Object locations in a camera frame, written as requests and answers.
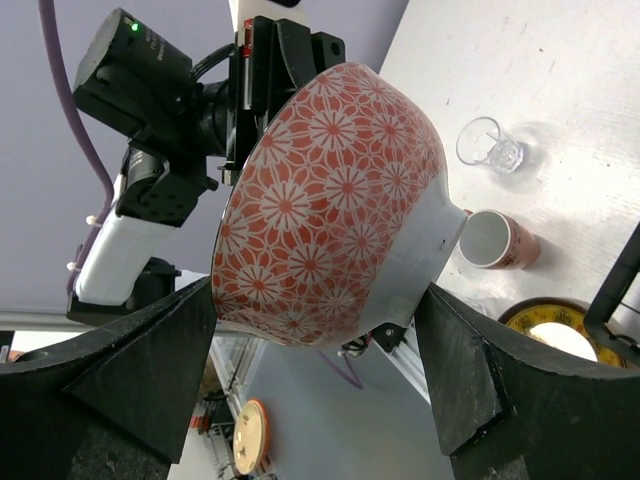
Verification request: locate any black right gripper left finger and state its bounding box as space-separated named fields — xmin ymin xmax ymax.
xmin=1 ymin=277 xmax=216 ymax=479

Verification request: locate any pink mug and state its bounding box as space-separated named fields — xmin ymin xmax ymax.
xmin=458 ymin=210 xmax=541 ymax=270

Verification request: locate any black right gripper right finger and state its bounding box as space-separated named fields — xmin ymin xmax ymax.
xmin=415 ymin=284 xmax=639 ymax=479

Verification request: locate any clear shot glass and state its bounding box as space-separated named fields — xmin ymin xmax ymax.
xmin=455 ymin=116 xmax=524 ymax=174

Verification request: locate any black wire dish rack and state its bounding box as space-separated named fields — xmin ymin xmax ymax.
xmin=584 ymin=226 xmax=639 ymax=364

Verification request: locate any red floral patterned bowl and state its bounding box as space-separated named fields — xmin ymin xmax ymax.
xmin=211 ymin=63 xmax=467 ymax=348

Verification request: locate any yellow patterned plate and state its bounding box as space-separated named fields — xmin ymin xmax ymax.
xmin=498 ymin=297 xmax=637 ymax=369

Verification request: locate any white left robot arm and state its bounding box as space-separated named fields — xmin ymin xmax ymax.
xmin=66 ymin=1 xmax=346 ymax=326

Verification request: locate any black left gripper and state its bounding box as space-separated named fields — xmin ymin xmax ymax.
xmin=221 ymin=16 xmax=345 ymax=186

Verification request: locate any round wooden disc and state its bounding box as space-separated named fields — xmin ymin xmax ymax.
xmin=232 ymin=398 xmax=270 ymax=475

